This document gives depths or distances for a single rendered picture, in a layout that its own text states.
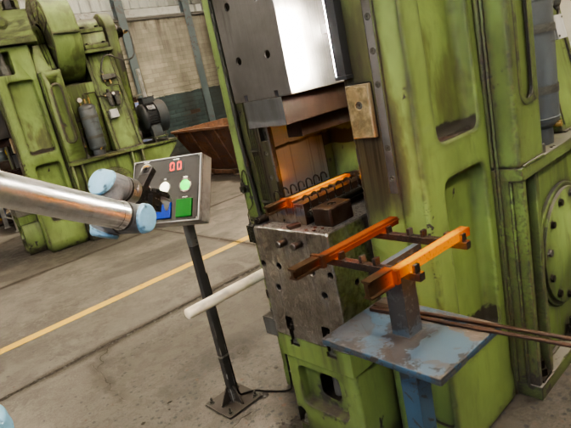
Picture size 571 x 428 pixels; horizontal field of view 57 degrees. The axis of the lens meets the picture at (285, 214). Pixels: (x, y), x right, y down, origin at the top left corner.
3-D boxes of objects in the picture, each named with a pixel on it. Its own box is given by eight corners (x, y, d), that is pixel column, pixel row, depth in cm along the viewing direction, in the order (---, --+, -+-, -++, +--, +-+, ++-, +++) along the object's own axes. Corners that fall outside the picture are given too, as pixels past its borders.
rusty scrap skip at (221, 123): (245, 179, 804) (234, 124, 783) (181, 178, 944) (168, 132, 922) (300, 159, 880) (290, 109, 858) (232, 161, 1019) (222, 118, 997)
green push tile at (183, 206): (190, 215, 206) (191, 196, 207) (174, 217, 209) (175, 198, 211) (193, 216, 207) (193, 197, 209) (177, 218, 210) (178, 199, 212)
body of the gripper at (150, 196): (145, 214, 192) (123, 207, 181) (147, 191, 194) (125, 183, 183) (163, 212, 189) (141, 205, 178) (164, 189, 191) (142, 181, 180)
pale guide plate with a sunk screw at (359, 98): (375, 137, 165) (366, 83, 161) (353, 138, 172) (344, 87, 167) (379, 136, 166) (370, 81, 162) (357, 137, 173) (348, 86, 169)
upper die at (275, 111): (286, 125, 174) (280, 96, 172) (249, 128, 189) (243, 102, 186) (364, 101, 201) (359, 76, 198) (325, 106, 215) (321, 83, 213)
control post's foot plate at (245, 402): (230, 421, 235) (225, 404, 233) (202, 405, 251) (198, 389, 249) (265, 395, 249) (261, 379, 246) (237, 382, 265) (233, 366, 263)
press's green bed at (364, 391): (370, 465, 193) (349, 354, 181) (300, 430, 220) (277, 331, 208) (447, 386, 228) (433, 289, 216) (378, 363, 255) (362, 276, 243)
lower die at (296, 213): (307, 225, 183) (302, 201, 181) (269, 221, 198) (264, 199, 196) (378, 189, 210) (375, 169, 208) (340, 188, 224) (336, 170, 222)
